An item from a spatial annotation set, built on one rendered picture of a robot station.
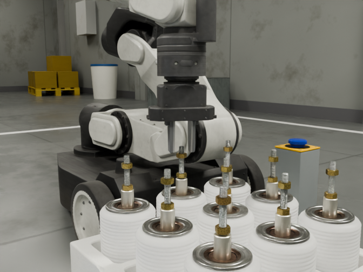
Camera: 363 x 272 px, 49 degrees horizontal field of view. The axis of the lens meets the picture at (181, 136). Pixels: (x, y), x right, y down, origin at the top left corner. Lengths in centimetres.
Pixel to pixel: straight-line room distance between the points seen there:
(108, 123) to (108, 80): 543
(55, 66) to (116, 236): 775
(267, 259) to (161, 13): 42
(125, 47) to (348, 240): 82
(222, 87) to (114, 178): 379
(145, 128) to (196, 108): 50
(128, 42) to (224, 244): 80
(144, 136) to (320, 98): 316
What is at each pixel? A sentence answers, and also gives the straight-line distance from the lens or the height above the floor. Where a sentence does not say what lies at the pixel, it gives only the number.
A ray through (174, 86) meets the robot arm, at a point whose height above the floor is 45.
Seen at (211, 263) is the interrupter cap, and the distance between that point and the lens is 51.
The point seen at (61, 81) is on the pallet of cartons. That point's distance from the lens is 781.
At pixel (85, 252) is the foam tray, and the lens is 72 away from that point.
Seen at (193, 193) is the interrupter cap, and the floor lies 25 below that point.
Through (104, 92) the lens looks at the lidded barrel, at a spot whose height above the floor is 12.
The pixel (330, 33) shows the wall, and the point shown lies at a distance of 418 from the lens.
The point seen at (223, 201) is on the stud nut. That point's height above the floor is 33.
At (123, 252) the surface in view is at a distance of 69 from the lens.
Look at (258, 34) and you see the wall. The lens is 472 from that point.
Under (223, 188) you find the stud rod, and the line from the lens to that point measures 49.
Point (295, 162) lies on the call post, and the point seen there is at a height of 29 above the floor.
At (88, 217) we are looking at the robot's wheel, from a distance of 108.
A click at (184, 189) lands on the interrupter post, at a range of 75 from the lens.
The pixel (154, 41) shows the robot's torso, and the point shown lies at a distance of 119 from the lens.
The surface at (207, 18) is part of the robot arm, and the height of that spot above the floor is 57.
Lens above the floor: 48
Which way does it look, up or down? 9 degrees down
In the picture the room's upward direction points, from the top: straight up
